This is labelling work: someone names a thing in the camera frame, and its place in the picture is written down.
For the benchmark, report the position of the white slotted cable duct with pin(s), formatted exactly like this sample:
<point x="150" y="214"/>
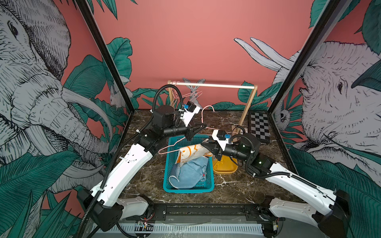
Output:
<point x="205" y="228"/>

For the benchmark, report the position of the pink wire hanger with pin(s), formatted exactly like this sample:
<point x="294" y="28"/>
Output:
<point x="177" y="94"/>

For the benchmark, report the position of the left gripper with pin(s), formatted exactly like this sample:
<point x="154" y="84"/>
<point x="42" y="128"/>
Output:
<point x="191" y="131"/>

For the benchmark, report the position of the teal plastic basket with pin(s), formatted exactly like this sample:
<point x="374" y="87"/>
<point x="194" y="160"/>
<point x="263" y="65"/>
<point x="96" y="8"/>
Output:
<point x="172" y="151"/>

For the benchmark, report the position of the cream orange towel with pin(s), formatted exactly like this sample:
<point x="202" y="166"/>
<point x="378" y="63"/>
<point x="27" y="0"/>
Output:
<point x="192" y="152"/>

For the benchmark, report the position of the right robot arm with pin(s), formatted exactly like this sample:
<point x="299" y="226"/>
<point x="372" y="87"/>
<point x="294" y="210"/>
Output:
<point x="323" y="208"/>

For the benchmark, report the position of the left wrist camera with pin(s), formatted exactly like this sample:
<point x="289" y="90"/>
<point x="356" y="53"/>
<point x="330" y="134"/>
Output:
<point x="188" y="111"/>

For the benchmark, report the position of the checkerboard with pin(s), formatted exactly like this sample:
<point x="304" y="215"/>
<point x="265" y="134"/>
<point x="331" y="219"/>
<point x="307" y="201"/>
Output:
<point x="259" y="126"/>

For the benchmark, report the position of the yellow plastic tray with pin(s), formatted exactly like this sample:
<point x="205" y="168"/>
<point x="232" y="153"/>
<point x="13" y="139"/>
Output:
<point x="225" y="166"/>

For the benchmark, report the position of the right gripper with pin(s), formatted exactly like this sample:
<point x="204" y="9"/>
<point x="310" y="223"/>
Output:
<point x="216" y="149"/>

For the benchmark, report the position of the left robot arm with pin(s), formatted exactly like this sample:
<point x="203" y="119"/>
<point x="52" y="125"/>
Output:
<point x="102" y="203"/>

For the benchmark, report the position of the dark blue towel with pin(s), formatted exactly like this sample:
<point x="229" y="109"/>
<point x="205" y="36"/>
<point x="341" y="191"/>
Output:
<point x="189" y="174"/>

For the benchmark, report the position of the wooden clothes rack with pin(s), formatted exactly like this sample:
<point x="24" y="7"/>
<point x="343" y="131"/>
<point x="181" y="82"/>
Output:
<point x="226" y="93"/>

